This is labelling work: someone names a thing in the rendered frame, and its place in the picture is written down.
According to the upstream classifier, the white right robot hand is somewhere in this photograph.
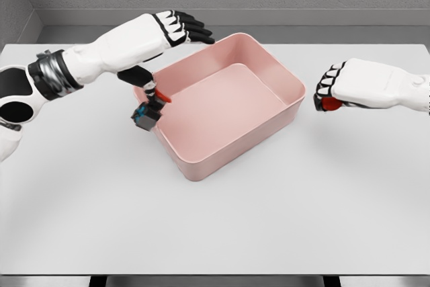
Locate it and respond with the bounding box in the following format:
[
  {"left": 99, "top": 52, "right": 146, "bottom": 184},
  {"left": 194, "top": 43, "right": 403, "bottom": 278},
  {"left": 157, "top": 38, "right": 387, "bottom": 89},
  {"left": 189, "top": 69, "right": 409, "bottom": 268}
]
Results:
[{"left": 313, "top": 58, "right": 417, "bottom": 112}]

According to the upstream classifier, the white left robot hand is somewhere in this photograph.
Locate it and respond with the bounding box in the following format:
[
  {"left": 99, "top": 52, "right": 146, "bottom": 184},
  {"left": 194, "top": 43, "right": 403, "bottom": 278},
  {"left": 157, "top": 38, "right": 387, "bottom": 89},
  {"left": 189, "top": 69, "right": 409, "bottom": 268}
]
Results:
[{"left": 99, "top": 10, "right": 216, "bottom": 92}]

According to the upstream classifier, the red round industrial switch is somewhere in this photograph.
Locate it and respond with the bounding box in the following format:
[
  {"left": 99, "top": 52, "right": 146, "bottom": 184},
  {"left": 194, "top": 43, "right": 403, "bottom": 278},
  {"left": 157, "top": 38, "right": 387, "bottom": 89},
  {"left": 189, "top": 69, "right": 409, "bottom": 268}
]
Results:
[{"left": 320, "top": 97, "right": 344, "bottom": 112}]

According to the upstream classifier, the pink rectangular basket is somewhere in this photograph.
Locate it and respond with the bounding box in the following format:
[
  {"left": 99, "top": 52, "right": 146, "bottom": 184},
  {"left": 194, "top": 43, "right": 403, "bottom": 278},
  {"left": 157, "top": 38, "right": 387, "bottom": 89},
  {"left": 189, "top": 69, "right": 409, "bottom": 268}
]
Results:
[{"left": 132, "top": 32, "right": 307, "bottom": 182}]

